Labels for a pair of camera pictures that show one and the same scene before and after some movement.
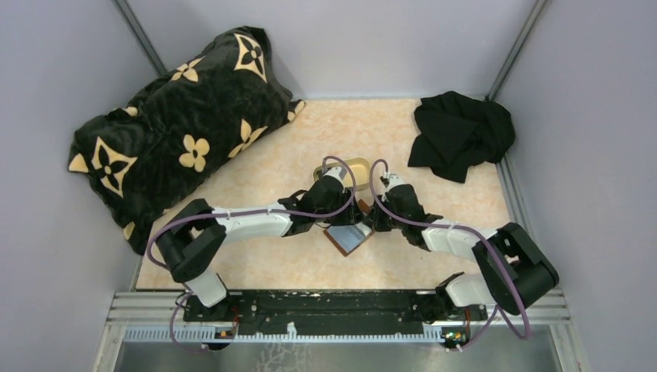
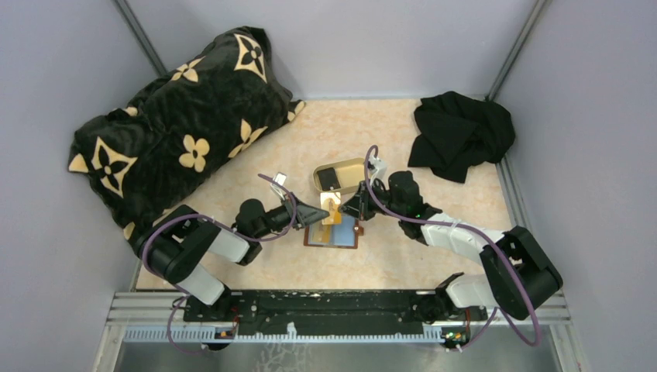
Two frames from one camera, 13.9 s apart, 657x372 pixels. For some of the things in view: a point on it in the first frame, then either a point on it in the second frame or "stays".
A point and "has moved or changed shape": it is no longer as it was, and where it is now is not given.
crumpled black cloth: (456, 129) stays
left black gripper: (349, 216) → (306, 214)
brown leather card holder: (345, 237) has moved or changed shape
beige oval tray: (361, 170) stays
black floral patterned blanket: (170, 137) stays
